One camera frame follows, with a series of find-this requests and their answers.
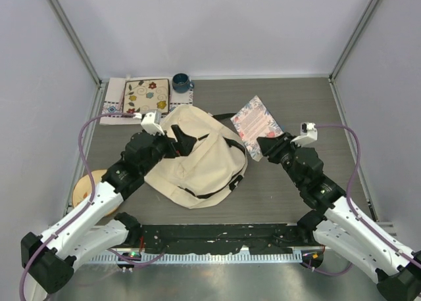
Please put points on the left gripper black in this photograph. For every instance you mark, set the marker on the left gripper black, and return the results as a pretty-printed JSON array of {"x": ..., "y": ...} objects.
[{"x": 185, "y": 142}]

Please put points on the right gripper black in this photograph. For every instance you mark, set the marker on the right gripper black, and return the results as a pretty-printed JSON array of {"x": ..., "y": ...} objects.
[{"x": 270, "y": 145}]

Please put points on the floral pastel notebook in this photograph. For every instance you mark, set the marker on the floral pastel notebook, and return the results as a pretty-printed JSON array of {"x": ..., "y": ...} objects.
[{"x": 252, "y": 121}]

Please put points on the cream canvas backpack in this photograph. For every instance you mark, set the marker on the cream canvas backpack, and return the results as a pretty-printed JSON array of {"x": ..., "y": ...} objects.
[{"x": 213, "y": 168}]

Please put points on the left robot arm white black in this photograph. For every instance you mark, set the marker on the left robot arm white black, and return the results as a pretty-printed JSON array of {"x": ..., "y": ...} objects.
[{"x": 52, "y": 257}]

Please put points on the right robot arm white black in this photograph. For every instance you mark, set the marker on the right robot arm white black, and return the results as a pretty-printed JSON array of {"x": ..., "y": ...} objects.
[{"x": 335, "y": 221}]

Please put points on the dark blue ceramic mug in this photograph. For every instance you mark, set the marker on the dark blue ceramic mug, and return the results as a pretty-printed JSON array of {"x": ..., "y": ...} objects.
[{"x": 182, "y": 83}]

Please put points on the floral square ceramic plate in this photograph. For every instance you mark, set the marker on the floral square ceramic plate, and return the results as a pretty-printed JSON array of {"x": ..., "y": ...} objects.
[{"x": 141, "y": 96}]

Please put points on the white patterned placemat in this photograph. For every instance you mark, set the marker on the white patterned placemat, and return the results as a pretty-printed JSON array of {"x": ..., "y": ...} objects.
[{"x": 112, "y": 105}]

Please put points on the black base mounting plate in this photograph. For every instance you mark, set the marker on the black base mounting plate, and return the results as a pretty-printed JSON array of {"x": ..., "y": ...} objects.
[{"x": 221, "y": 239}]

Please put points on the round wooden bird coaster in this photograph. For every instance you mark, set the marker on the round wooden bird coaster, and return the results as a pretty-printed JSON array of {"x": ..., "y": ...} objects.
[{"x": 83, "y": 187}]

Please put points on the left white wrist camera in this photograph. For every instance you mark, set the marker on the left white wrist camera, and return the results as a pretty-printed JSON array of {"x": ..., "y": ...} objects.
[{"x": 150, "y": 122}]

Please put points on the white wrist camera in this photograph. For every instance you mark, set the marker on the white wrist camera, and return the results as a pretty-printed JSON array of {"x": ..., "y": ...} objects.
[
  {"x": 150, "y": 122},
  {"x": 308, "y": 134}
]

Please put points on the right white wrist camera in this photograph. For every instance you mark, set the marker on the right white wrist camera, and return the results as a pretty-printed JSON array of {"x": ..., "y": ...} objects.
[{"x": 308, "y": 134}]

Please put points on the slotted grey cable duct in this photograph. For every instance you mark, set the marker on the slotted grey cable duct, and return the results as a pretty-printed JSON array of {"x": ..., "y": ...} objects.
[{"x": 242, "y": 257}]

